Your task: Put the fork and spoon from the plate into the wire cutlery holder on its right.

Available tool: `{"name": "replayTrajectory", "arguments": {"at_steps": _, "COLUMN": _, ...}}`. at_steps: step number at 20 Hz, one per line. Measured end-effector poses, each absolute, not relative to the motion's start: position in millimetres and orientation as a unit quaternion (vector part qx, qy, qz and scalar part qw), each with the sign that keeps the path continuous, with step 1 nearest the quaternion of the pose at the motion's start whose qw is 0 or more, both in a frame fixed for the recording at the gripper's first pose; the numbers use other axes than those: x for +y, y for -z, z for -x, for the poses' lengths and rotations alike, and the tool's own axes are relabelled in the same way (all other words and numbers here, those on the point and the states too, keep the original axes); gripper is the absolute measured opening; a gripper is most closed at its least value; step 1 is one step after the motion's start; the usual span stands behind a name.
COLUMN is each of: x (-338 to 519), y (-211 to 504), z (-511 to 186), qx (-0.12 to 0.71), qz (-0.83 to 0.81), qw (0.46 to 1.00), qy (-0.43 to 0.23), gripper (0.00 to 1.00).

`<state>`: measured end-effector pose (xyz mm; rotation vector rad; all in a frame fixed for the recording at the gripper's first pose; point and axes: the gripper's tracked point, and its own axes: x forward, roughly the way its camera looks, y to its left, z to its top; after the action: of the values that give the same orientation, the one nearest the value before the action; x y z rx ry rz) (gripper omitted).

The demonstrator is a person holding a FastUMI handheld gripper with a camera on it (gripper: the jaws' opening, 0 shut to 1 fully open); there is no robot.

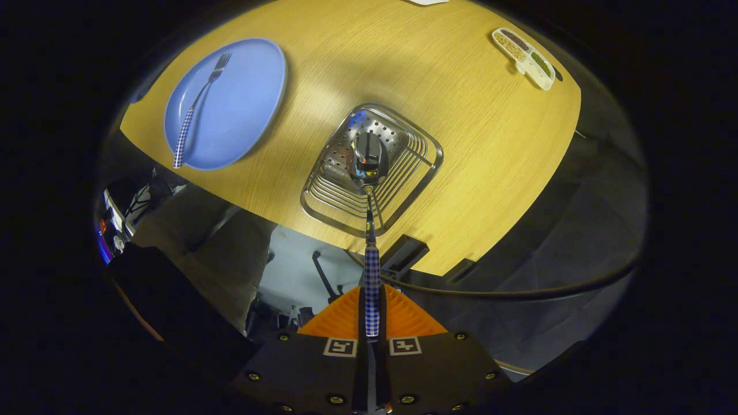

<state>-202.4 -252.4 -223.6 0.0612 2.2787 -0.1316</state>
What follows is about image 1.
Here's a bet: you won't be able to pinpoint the metal wire cutlery basket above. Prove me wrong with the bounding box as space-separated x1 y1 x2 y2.
300 103 445 238

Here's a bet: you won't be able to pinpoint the person's grey trousers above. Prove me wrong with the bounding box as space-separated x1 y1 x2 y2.
133 184 277 335

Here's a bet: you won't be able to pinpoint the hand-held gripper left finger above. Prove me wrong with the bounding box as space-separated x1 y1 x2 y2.
231 284 370 415

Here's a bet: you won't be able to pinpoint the computer monitor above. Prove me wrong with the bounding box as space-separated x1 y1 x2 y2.
94 222 115 266

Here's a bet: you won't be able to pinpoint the blue round plate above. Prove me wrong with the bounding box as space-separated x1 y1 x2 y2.
164 37 288 171

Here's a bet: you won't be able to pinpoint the checked handle spoon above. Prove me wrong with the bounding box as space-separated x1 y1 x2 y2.
349 131 390 339

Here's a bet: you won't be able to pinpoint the checked handle fork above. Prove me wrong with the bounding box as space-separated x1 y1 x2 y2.
173 52 232 169

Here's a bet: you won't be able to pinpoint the white divided condiment dish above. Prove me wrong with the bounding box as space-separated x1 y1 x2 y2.
491 27 556 91

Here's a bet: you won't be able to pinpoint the black cable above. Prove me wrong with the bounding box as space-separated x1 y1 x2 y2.
346 248 642 301

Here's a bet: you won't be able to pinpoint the black table bracket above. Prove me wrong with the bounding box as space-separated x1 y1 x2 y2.
444 259 476 283
381 233 430 277

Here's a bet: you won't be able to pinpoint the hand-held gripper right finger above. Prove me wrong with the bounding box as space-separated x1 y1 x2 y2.
379 284 514 415

